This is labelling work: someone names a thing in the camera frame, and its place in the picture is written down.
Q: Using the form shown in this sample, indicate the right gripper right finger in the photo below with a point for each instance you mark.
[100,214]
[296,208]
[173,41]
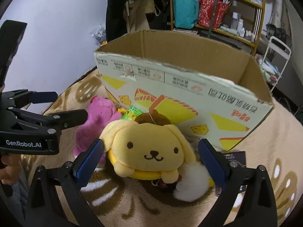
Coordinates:
[258,207]

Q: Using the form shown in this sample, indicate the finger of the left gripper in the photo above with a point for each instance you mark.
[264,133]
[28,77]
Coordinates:
[23,97]
[28,121]

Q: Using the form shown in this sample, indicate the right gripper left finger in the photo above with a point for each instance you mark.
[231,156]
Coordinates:
[44,207]

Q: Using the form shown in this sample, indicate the pink bear plush toy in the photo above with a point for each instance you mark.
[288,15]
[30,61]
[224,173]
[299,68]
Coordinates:
[101,112]

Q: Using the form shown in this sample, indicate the yellow dog plush toy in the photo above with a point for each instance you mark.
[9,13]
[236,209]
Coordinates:
[147,149]

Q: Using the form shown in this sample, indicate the person's left hand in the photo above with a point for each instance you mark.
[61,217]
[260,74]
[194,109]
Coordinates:
[10,173]

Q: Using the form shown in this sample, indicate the black Face tissue pack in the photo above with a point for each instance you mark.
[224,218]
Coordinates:
[238,157]

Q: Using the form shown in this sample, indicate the green tissue pack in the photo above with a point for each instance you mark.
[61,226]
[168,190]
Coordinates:
[131,113]

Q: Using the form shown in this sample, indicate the printed cardboard box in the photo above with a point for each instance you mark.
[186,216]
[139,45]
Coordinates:
[206,88]

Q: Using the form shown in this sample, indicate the plastic snack bag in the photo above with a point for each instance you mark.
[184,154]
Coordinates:
[99,34]

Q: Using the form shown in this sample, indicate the beige hanging coat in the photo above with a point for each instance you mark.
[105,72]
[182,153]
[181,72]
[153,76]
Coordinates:
[135,14]

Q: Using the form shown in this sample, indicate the white trolley cart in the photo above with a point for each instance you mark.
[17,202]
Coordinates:
[273,63]

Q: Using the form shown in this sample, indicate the green pole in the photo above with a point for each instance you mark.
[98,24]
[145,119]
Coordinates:
[212,19]

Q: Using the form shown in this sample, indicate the teal bag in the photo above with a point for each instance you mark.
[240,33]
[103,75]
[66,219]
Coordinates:
[186,13]

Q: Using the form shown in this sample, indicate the yellow wooden shelf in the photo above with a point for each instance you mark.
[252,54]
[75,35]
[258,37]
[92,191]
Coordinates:
[241,26]

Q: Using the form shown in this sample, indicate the red patterned gift bag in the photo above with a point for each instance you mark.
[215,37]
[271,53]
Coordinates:
[206,9]

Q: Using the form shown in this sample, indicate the white fluffy plush keychain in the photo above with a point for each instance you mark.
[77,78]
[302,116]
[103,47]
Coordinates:
[194,183]

